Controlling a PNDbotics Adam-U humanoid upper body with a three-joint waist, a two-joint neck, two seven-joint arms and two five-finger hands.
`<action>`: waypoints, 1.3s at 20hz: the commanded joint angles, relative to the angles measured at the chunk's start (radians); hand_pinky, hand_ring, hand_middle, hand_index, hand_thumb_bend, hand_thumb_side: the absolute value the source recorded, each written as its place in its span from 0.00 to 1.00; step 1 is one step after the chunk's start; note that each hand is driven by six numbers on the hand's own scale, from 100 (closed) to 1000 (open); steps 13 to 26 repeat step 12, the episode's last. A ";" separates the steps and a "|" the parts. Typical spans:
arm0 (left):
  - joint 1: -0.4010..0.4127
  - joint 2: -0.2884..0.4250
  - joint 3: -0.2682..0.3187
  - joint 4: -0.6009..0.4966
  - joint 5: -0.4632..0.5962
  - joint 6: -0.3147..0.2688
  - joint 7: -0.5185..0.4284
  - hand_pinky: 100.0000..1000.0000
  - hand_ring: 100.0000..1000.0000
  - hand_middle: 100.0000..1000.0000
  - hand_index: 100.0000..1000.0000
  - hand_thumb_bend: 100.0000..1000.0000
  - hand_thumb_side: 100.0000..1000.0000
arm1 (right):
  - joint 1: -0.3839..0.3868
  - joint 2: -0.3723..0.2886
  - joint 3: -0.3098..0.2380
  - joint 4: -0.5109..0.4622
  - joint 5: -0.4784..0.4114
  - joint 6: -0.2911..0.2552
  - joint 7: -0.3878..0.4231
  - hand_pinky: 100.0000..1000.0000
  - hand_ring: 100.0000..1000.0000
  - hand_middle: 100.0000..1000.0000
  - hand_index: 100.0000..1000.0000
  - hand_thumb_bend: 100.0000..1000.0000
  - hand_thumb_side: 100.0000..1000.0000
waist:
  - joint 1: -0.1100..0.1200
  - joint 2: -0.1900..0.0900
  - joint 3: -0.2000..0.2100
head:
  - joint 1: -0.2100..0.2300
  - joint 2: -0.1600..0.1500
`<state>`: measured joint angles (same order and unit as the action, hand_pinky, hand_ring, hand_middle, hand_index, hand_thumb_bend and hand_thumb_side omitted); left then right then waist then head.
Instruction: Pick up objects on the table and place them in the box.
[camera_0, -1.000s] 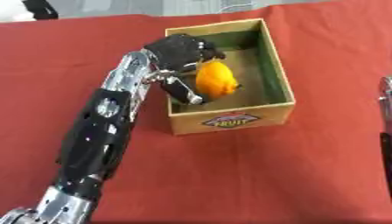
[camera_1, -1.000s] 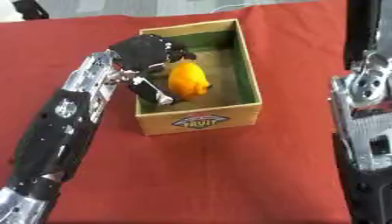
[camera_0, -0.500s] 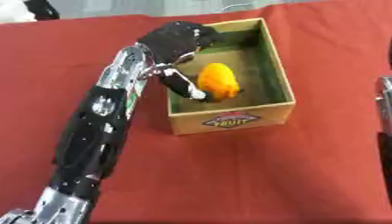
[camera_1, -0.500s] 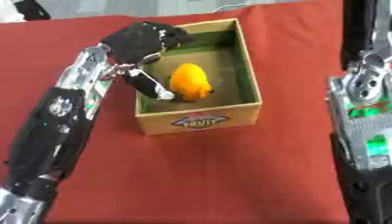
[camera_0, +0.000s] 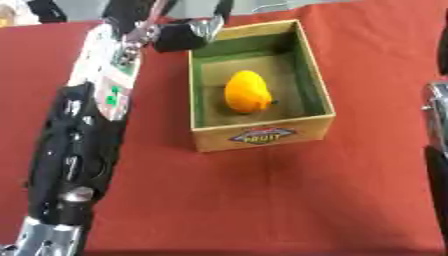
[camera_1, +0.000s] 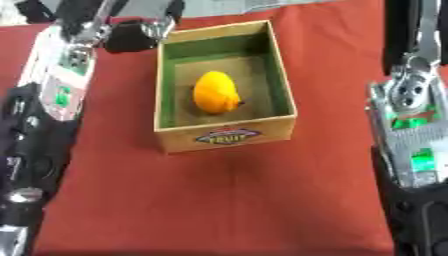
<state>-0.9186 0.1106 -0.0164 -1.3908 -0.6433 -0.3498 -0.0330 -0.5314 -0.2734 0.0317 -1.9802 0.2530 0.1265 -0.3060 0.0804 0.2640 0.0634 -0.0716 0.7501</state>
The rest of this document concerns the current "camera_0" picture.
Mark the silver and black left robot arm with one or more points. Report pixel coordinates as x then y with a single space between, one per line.
79 150

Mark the yellow toy mango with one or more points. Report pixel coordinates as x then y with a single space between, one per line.
247 92

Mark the tan cardboard box green inside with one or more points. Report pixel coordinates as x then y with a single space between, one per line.
262 135

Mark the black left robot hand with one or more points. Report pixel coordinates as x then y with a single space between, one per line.
178 38

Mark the silver and black right robot arm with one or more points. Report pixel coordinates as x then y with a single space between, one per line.
438 173

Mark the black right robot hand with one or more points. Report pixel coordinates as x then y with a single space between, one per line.
444 50

